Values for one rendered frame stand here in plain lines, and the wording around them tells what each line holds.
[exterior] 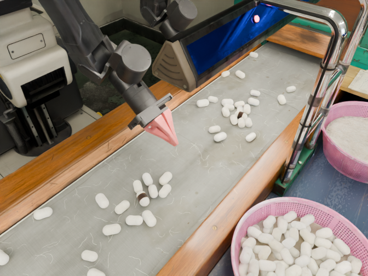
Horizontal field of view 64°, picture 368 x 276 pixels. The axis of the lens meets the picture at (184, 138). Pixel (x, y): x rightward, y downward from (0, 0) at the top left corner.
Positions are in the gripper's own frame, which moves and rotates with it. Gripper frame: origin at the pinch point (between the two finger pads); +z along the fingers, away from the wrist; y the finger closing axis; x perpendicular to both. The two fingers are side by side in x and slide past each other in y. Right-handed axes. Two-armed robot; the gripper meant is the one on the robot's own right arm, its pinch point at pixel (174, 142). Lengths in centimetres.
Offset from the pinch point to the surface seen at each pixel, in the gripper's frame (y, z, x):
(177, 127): 11.8, -1.7, 14.4
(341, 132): 41.0, 27.7, -6.1
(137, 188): -10.3, 3.1, 7.5
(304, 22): 72, -3, 2
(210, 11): 151, -53, 97
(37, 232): -30.4, -2.9, 13.7
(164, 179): -4.8, 5.3, 5.8
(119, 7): 147, -124, 179
